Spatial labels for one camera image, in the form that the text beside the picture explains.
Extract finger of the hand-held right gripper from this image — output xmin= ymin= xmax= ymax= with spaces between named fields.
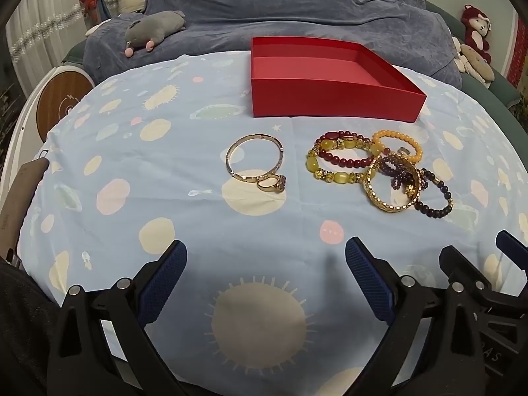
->
xmin=438 ymin=245 xmax=528 ymax=310
xmin=495 ymin=230 xmax=528 ymax=267

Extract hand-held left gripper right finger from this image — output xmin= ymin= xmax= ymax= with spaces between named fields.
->
xmin=344 ymin=237 xmax=489 ymax=396

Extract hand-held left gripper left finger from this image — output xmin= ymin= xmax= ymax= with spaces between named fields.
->
xmin=46 ymin=239 xmax=189 ymax=396

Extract dark bead bracelet gold accents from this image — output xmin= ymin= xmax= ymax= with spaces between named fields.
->
xmin=414 ymin=168 xmax=454 ymax=219

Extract wide gold bangle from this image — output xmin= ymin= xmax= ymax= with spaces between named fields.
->
xmin=363 ymin=154 xmax=422 ymax=214

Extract yellow bead bracelet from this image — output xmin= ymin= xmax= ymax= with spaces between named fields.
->
xmin=306 ymin=139 xmax=370 ymax=185

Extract purple bead bracelet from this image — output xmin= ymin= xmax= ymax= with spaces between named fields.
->
xmin=377 ymin=154 xmax=419 ymax=190

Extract dark red bead bracelet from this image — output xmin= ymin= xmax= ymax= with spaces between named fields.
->
xmin=315 ymin=130 xmax=374 ymax=170

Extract thin gold bangle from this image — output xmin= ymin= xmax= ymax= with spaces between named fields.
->
xmin=225 ymin=133 xmax=285 ymax=183

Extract gold ring with gem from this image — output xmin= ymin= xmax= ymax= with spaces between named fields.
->
xmin=256 ymin=174 xmax=288 ymax=194

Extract orange bead bracelet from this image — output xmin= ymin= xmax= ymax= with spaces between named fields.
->
xmin=371 ymin=129 xmax=424 ymax=165

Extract red cardboard box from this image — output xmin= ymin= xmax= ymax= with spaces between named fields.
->
xmin=250 ymin=36 xmax=427 ymax=123

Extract light blue printed sheet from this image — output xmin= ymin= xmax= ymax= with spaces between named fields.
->
xmin=22 ymin=49 xmax=528 ymax=396

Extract dark houseplant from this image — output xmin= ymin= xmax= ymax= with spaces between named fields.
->
xmin=511 ymin=91 xmax=528 ymax=135

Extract dark cloth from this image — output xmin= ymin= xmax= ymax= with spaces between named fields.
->
xmin=0 ymin=259 xmax=62 ymax=396

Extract green sofa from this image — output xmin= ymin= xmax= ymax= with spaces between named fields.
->
xmin=425 ymin=0 xmax=524 ymax=110

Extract beige padded bar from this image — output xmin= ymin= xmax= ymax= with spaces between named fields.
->
xmin=0 ymin=159 xmax=50 ymax=265

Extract beige plush toy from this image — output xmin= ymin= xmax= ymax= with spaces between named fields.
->
xmin=451 ymin=36 xmax=496 ymax=88

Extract round wooden disc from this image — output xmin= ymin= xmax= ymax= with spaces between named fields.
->
xmin=35 ymin=66 xmax=93 ymax=143

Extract red monkey plush toy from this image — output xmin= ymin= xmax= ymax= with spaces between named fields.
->
xmin=460 ymin=4 xmax=493 ymax=64

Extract grey plush toy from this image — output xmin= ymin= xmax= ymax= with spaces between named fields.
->
xmin=124 ymin=9 xmax=186 ymax=57

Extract white curtain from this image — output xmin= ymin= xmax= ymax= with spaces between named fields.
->
xmin=7 ymin=0 xmax=109 ymax=73

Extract grey-blue velvet blanket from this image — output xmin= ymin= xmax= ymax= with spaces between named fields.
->
xmin=82 ymin=0 xmax=465 ymax=87

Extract red wall banner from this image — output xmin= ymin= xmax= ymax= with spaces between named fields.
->
xmin=507 ymin=10 xmax=528 ymax=88

